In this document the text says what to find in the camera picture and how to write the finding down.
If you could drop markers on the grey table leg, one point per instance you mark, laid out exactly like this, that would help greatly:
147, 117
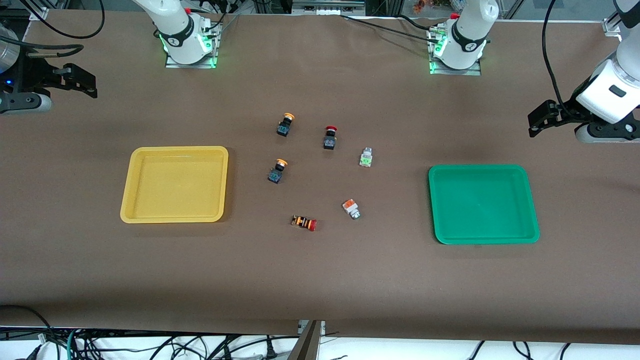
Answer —
307, 345

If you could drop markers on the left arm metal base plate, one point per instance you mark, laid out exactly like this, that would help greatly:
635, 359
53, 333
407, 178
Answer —
442, 71

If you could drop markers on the green push button white body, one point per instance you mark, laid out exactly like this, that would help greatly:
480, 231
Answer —
366, 158

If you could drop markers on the white push button orange base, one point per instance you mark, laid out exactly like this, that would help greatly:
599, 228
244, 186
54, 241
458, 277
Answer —
351, 208

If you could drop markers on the red push button black body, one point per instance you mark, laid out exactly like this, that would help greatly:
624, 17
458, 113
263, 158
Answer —
330, 140

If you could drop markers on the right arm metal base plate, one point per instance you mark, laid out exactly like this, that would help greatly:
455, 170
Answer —
172, 64

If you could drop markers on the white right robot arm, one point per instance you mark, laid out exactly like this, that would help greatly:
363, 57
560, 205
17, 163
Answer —
175, 20

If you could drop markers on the yellow push button black body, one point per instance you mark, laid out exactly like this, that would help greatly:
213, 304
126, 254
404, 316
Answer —
276, 172
284, 127

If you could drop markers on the brown table cover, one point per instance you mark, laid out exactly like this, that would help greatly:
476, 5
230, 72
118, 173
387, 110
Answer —
320, 280

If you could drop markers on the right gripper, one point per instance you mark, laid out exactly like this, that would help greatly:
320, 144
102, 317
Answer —
34, 75

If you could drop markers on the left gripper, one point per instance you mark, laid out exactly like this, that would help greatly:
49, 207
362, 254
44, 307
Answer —
563, 114

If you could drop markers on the aluminium frame profile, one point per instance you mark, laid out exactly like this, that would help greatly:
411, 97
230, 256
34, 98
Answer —
39, 13
611, 26

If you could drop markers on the grey metal box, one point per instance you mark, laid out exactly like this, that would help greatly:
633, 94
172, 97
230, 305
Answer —
327, 6

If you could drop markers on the small orange background object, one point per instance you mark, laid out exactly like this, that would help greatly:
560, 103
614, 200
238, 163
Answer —
419, 5

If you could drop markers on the red push button striped body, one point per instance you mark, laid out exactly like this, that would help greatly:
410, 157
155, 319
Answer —
304, 222

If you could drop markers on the green plastic tray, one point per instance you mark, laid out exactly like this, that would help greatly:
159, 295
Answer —
482, 205

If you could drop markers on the yellow plastic tray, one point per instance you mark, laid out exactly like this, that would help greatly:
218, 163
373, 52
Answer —
175, 185

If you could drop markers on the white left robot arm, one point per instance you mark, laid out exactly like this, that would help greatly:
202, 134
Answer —
470, 30

